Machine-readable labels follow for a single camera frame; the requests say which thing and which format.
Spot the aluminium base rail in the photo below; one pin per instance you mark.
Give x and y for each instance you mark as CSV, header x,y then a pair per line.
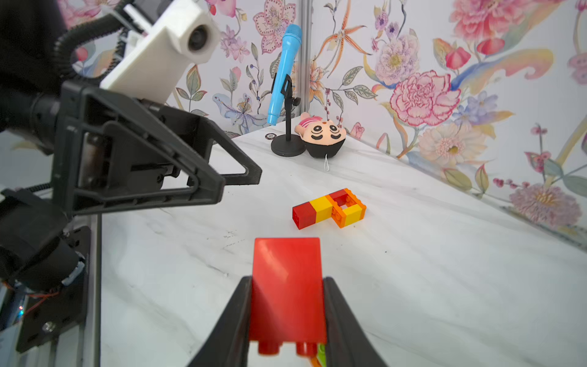
x,y
63,329

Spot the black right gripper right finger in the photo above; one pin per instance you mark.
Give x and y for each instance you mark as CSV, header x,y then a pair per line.
x,y
347,343

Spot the small red lego brick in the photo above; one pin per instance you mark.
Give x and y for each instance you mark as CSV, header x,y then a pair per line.
x,y
340,197

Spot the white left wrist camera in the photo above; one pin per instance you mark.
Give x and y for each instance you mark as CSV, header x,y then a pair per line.
x,y
156,58

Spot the lime green lego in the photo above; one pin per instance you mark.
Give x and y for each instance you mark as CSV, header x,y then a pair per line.
x,y
321,359

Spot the small orange lego brick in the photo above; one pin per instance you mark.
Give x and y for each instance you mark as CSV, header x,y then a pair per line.
x,y
337,215

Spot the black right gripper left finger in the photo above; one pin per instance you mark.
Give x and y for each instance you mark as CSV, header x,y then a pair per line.
x,y
228,343

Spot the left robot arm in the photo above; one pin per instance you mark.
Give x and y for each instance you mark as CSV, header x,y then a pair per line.
x,y
40,54

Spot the blue tube on stand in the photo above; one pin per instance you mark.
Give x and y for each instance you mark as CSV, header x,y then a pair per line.
x,y
291,44

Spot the black round stand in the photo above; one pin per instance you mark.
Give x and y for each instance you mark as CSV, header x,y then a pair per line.
x,y
288,145

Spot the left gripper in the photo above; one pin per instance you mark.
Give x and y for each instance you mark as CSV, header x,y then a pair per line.
x,y
112,153

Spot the small yellow lego brick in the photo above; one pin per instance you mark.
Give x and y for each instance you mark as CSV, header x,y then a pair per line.
x,y
353,214

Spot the red square lego brick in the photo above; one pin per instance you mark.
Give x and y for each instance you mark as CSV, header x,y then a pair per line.
x,y
304,215

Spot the plush doll head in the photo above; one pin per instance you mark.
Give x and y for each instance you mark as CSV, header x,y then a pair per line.
x,y
322,138

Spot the orange lego plate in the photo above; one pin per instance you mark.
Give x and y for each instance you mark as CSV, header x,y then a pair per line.
x,y
352,200

